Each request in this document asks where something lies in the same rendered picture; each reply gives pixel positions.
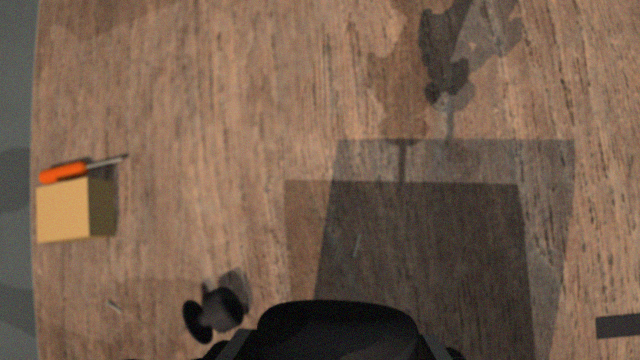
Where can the orange-handled screwdriver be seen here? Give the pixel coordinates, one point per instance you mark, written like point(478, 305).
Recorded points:
point(70, 171)

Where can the tan cardboard box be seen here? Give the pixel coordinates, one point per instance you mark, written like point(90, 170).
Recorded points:
point(77, 210)

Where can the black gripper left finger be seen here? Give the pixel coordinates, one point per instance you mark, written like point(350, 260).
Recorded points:
point(242, 346)

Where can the dark grey flat bar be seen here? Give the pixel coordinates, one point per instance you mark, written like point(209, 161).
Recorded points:
point(618, 326)

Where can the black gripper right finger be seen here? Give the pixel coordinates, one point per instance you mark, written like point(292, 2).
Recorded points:
point(431, 348)

